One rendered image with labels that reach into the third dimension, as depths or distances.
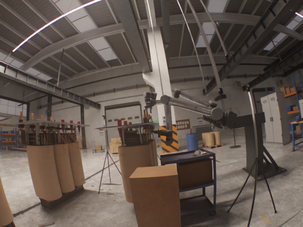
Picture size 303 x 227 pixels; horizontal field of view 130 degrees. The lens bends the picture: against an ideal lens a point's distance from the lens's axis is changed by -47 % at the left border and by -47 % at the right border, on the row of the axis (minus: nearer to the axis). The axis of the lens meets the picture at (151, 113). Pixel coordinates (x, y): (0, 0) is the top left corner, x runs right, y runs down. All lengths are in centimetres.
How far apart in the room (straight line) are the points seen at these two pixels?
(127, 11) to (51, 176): 445
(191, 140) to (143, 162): 526
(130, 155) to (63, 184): 155
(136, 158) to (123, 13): 396
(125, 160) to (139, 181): 90
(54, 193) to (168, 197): 199
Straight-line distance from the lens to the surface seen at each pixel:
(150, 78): 804
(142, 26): 1084
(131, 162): 187
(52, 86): 1150
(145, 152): 184
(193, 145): 695
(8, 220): 219
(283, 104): 578
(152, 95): 251
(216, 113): 209
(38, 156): 244
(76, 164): 304
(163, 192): 105
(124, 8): 434
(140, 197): 109
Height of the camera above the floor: 125
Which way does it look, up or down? 8 degrees up
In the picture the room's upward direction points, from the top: 6 degrees counter-clockwise
